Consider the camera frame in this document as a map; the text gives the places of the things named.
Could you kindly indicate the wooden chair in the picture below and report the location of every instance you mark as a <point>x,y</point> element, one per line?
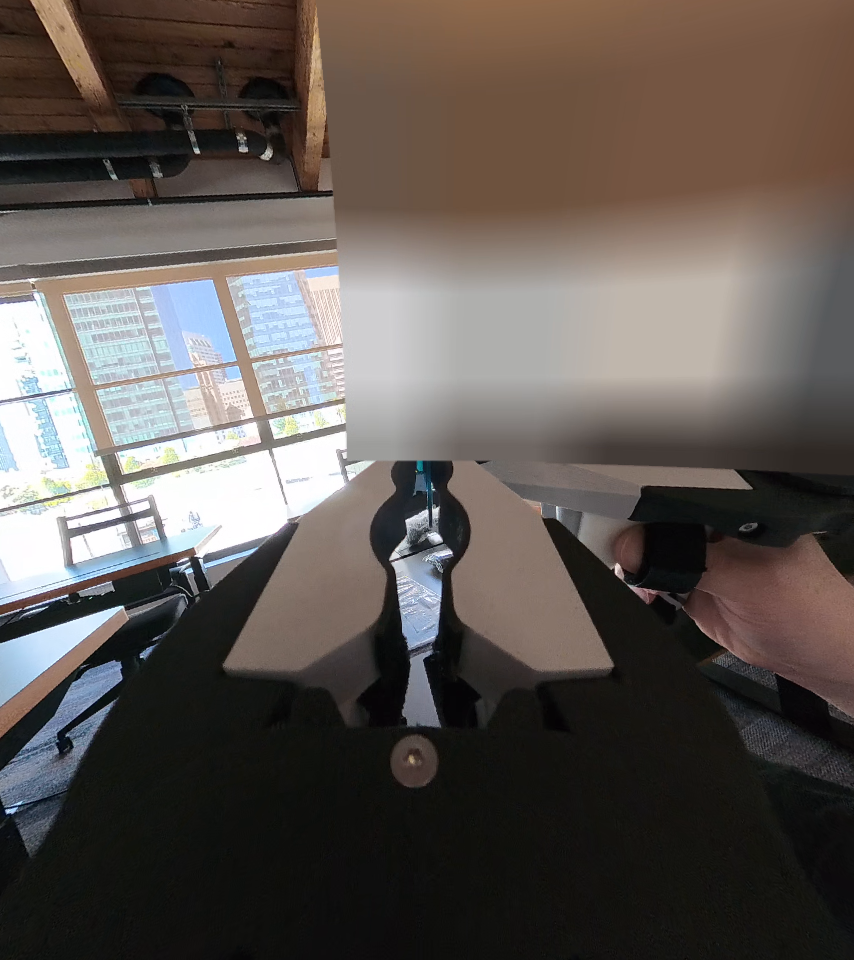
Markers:
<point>342,465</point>
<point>71,532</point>

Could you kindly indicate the blue round metal plate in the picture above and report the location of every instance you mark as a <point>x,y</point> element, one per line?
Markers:
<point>420,469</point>

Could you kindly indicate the person's right hand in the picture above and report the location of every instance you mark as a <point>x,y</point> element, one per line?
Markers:
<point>756,600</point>

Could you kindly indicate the black ceiling pipes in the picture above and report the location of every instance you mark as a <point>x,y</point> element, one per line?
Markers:
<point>59,146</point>

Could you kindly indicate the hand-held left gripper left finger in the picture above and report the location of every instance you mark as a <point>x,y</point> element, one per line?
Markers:
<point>299,600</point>

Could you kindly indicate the black office chair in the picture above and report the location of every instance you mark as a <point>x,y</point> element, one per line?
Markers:
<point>134,630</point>

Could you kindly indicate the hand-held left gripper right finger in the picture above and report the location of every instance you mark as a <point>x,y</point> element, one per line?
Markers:
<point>532,600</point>

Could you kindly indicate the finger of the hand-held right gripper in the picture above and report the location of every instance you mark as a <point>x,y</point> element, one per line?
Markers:
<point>696,480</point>
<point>584,487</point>

